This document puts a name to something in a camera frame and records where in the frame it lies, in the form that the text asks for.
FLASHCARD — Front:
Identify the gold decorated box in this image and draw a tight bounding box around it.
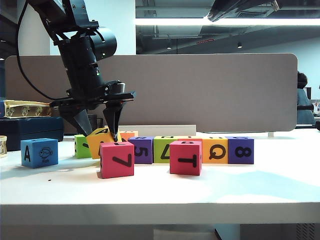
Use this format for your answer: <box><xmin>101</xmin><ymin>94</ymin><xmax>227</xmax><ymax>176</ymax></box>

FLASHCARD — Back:
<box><xmin>4</xmin><ymin>99</ymin><xmax>53</xmax><ymax>118</ymax></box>

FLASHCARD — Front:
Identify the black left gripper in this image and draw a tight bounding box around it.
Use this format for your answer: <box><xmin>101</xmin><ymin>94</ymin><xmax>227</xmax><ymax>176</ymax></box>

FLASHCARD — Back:
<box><xmin>49</xmin><ymin>83</ymin><xmax>137</xmax><ymax>142</ymax></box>

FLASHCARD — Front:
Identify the green letter block N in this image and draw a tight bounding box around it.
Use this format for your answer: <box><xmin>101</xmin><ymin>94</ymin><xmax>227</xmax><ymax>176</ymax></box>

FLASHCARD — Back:
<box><xmin>153</xmin><ymin>136</ymin><xmax>179</xmax><ymax>164</ymax></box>

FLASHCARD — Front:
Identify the blue foam letter block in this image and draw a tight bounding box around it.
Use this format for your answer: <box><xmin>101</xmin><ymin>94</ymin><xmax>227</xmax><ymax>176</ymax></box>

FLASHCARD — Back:
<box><xmin>20</xmin><ymin>138</ymin><xmax>59</xmax><ymax>169</ymax></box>

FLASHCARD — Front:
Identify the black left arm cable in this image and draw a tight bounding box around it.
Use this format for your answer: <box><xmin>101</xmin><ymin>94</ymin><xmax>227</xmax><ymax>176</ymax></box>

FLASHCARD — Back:
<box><xmin>16</xmin><ymin>0</ymin><xmax>55</xmax><ymax>101</ymax></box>

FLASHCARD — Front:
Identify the red letter block L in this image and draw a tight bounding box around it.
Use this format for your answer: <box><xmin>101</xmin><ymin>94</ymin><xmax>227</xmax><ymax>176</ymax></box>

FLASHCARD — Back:
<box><xmin>99</xmin><ymin>141</ymin><xmax>135</xmax><ymax>180</ymax></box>

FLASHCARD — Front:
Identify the coral letter block I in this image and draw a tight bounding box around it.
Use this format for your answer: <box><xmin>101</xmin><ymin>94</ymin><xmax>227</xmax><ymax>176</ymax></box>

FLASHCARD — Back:
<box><xmin>177</xmin><ymin>136</ymin><xmax>204</xmax><ymax>143</ymax></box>

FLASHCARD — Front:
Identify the yellow letter block N Q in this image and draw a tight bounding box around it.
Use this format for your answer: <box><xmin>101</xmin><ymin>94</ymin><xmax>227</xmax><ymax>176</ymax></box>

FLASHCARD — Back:
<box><xmin>201</xmin><ymin>136</ymin><xmax>229</xmax><ymax>165</ymax></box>

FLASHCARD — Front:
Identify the white cable tray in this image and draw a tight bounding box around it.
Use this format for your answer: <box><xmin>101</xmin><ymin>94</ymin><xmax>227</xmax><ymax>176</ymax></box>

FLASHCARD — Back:
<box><xmin>119</xmin><ymin>124</ymin><xmax>198</xmax><ymax>138</ymax></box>

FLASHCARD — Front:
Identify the purple letter block R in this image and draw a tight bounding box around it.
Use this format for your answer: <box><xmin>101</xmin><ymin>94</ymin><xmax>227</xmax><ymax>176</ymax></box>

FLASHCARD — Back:
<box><xmin>128</xmin><ymin>136</ymin><xmax>154</xmax><ymax>165</ymax></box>

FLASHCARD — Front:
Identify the orange letter block D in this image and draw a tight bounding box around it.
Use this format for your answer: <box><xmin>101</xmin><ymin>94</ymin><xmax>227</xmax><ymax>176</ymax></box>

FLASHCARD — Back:
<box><xmin>119</xmin><ymin>130</ymin><xmax>139</xmax><ymax>141</ymax></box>

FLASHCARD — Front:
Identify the brown desk divider panel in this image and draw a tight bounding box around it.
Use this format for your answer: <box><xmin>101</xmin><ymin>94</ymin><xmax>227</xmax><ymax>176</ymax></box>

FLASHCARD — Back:
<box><xmin>4</xmin><ymin>53</ymin><xmax>299</xmax><ymax>133</ymax></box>

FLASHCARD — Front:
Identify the red letter block B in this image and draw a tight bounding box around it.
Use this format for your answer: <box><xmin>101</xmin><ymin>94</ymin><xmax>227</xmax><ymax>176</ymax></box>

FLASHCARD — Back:
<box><xmin>169</xmin><ymin>140</ymin><xmax>203</xmax><ymax>177</ymax></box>

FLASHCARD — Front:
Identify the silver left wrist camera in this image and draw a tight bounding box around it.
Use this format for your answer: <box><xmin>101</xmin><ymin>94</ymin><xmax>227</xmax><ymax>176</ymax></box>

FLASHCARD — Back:
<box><xmin>113</xmin><ymin>80</ymin><xmax>126</xmax><ymax>94</ymax></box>

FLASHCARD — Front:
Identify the ceiling light strip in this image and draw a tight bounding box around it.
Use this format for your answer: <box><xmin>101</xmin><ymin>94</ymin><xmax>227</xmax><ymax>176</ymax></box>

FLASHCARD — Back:
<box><xmin>135</xmin><ymin>17</ymin><xmax>320</xmax><ymax>26</ymax></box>

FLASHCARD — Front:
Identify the beige woven container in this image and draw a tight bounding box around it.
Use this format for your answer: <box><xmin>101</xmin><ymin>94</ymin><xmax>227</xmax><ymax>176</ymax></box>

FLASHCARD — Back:
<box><xmin>0</xmin><ymin>135</ymin><xmax>8</xmax><ymax>158</ymax></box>

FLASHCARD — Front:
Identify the grey vented cabinet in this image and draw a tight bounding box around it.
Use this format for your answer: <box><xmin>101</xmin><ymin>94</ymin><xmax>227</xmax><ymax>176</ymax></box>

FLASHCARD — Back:
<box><xmin>239</xmin><ymin>223</ymin><xmax>320</xmax><ymax>240</ymax></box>

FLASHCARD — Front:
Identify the black mug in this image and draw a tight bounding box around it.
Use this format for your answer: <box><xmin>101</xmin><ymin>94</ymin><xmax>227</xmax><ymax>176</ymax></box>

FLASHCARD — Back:
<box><xmin>87</xmin><ymin>114</ymin><xmax>104</xmax><ymax>136</ymax></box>

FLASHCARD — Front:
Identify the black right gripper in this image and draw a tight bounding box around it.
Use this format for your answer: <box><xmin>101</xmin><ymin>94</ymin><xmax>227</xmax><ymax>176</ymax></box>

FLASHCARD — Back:
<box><xmin>206</xmin><ymin>0</ymin><xmax>280</xmax><ymax>23</ymax></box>

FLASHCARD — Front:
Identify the purple letter block G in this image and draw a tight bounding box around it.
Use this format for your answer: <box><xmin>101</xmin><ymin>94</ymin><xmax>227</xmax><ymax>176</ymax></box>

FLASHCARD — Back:
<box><xmin>227</xmin><ymin>136</ymin><xmax>255</xmax><ymax>165</ymax></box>

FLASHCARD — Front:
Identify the dark blue case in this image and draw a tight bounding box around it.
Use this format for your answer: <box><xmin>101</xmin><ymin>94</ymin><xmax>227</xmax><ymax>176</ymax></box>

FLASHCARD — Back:
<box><xmin>0</xmin><ymin>116</ymin><xmax>65</xmax><ymax>152</ymax></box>

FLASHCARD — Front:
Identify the green letter block E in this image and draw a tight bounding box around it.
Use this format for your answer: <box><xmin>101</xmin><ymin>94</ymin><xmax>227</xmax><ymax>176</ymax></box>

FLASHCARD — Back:
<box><xmin>74</xmin><ymin>134</ymin><xmax>93</xmax><ymax>159</ymax></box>

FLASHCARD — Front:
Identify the yellow letter block A E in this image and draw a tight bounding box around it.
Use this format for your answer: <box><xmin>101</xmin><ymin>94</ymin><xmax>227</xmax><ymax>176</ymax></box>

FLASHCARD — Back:
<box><xmin>86</xmin><ymin>126</ymin><xmax>123</xmax><ymax>160</ymax></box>

